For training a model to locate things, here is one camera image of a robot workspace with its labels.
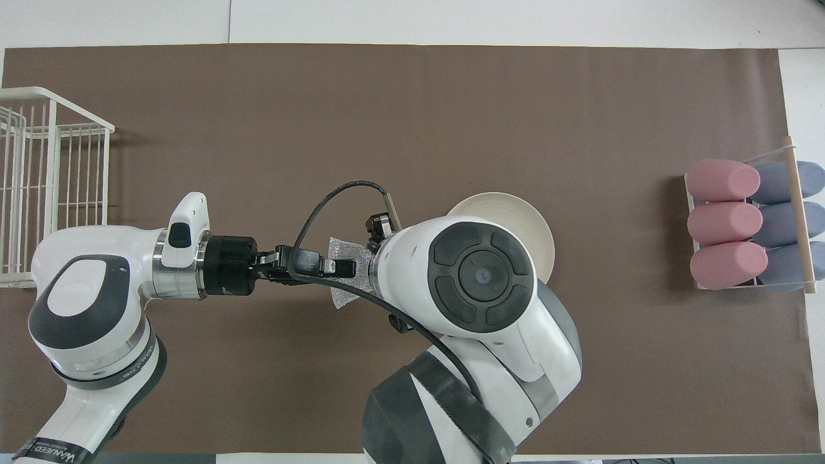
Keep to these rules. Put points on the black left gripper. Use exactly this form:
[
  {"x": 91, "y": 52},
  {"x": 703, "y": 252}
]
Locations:
[{"x": 229, "y": 265}]

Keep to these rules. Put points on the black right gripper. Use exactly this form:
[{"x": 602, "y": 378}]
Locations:
[{"x": 379, "y": 231}]

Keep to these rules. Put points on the silver mesh sponge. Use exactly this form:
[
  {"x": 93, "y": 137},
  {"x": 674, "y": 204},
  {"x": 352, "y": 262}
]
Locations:
[{"x": 341, "y": 293}]

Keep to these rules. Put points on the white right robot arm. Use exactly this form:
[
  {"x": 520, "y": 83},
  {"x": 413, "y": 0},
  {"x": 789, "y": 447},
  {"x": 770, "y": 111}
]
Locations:
[{"x": 412, "y": 258}]

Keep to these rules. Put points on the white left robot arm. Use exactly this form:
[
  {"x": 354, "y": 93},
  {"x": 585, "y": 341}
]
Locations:
[{"x": 129, "y": 251}]

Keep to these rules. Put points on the cream round plate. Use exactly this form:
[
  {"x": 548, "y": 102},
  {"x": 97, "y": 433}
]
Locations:
[{"x": 515, "y": 212}]

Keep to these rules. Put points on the brown table mat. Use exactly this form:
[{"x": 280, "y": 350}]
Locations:
[{"x": 412, "y": 96}]

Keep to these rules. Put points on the pink cup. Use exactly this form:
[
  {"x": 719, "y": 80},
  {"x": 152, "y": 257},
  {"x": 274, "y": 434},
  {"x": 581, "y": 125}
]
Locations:
[
  {"x": 725, "y": 265},
  {"x": 722, "y": 180},
  {"x": 722, "y": 223}
]

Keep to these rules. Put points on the blue cup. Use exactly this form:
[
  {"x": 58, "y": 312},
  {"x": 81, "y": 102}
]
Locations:
[
  {"x": 780, "y": 224},
  {"x": 780, "y": 182},
  {"x": 783, "y": 267}
]

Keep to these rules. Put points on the cup rack with wooden rod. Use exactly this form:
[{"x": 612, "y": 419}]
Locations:
[{"x": 799, "y": 219}]

